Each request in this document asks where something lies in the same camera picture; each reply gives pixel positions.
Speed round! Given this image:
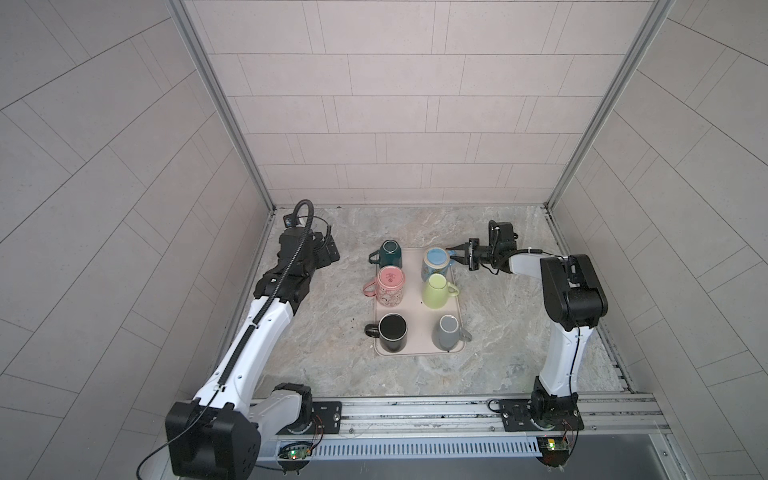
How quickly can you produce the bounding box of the controller circuit board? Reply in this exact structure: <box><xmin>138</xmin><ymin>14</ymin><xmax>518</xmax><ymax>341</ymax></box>
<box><xmin>536</xmin><ymin>437</ymin><xmax>571</xmax><ymax>468</ymax></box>
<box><xmin>277</xmin><ymin>441</ymin><xmax>313</xmax><ymax>473</ymax></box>

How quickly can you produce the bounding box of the grey mug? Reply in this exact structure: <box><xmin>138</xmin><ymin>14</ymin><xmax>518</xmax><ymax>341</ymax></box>
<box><xmin>432</xmin><ymin>315</ymin><xmax>473</xmax><ymax>352</ymax></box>

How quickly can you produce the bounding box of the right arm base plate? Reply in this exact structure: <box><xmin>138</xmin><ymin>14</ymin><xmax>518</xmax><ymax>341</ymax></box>
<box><xmin>489</xmin><ymin>399</ymin><xmax>584</xmax><ymax>432</ymax></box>

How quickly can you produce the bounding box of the light green mug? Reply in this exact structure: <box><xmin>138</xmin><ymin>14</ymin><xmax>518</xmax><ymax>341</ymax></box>
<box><xmin>422</xmin><ymin>273</ymin><xmax>460</xmax><ymax>309</ymax></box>

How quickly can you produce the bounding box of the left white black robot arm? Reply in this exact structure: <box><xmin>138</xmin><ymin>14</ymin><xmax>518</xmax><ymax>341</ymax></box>
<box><xmin>165</xmin><ymin>226</ymin><xmax>340</xmax><ymax>479</ymax></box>

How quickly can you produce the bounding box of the blue butterfly mug yellow inside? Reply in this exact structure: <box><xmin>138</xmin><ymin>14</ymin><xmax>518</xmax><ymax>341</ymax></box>
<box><xmin>421</xmin><ymin>247</ymin><xmax>453</xmax><ymax>282</ymax></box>

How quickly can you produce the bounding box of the beige rectangular tray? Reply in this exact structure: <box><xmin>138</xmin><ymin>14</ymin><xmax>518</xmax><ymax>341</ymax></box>
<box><xmin>370</xmin><ymin>247</ymin><xmax>466</xmax><ymax>357</ymax></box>

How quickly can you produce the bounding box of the left controller circuit board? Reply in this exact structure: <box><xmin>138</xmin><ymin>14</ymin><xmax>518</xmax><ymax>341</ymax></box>
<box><xmin>277</xmin><ymin>441</ymin><xmax>313</xmax><ymax>473</ymax></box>

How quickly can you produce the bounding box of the right controller circuit board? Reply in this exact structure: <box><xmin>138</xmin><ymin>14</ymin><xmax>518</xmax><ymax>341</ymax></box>
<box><xmin>536</xmin><ymin>437</ymin><xmax>571</xmax><ymax>468</ymax></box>

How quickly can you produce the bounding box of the dark green mug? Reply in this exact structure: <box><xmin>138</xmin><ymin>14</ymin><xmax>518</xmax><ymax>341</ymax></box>
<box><xmin>368</xmin><ymin>239</ymin><xmax>402</xmax><ymax>268</ymax></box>

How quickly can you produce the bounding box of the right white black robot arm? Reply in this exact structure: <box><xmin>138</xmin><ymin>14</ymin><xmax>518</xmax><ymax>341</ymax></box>
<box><xmin>447</xmin><ymin>220</ymin><xmax>609</xmax><ymax>431</ymax></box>

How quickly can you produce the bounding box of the black mug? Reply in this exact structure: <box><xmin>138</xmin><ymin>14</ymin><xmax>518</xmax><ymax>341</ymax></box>
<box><xmin>364</xmin><ymin>313</ymin><xmax>408</xmax><ymax>353</ymax></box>

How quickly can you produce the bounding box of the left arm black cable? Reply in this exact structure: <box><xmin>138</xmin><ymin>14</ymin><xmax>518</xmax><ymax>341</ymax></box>
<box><xmin>135</xmin><ymin>199</ymin><xmax>316</xmax><ymax>480</ymax></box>

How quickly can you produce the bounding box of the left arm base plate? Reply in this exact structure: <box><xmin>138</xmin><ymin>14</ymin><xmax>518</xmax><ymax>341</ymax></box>
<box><xmin>281</xmin><ymin>401</ymin><xmax>342</xmax><ymax>435</ymax></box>

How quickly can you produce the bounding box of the pink mug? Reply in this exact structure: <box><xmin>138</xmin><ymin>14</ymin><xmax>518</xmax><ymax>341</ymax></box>
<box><xmin>362</xmin><ymin>266</ymin><xmax>405</xmax><ymax>308</ymax></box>

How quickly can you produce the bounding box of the aluminium mounting rail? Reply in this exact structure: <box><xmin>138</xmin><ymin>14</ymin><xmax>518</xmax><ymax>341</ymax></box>
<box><xmin>314</xmin><ymin>393</ymin><xmax>671</xmax><ymax>440</ymax></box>

